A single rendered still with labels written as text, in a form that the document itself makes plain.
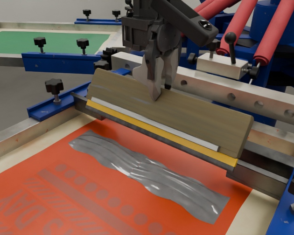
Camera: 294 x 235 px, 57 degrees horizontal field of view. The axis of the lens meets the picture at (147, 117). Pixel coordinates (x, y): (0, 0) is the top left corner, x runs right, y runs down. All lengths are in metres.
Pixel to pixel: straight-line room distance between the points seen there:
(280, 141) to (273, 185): 0.17
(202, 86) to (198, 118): 0.26
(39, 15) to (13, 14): 0.43
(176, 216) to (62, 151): 0.29
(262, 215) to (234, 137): 0.14
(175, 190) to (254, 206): 0.14
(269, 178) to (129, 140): 0.31
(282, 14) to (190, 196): 0.68
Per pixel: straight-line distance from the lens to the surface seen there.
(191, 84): 0.75
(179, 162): 0.58
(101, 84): 0.61
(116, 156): 0.57
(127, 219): 0.47
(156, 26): 0.47
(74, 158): 0.60
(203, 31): 0.44
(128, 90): 0.57
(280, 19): 0.98
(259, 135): 0.65
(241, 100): 0.71
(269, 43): 0.93
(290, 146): 0.65
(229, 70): 0.75
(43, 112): 0.69
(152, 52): 0.46
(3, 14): 4.60
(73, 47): 1.32
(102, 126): 0.69
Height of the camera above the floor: 1.33
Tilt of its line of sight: 32 degrees down
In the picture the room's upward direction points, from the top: straight up
